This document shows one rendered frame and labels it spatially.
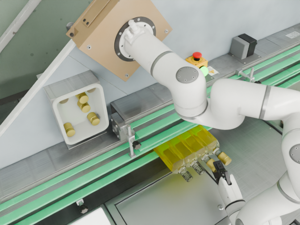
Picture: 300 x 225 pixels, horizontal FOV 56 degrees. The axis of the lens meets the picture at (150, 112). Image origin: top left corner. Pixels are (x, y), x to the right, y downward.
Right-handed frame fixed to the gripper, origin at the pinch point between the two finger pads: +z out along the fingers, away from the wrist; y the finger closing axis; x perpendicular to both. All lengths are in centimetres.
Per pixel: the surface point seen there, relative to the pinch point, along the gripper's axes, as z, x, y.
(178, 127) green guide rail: 19.1, 9.4, 6.2
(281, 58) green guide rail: 43, -50, 8
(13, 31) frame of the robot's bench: 79, 70, 30
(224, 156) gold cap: 4.0, -4.3, 1.2
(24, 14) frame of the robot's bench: 81, 63, 36
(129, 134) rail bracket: 11.9, 29.9, 18.7
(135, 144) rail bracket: 7.4, 28.9, 18.0
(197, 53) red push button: 41.9, -6.1, 23.4
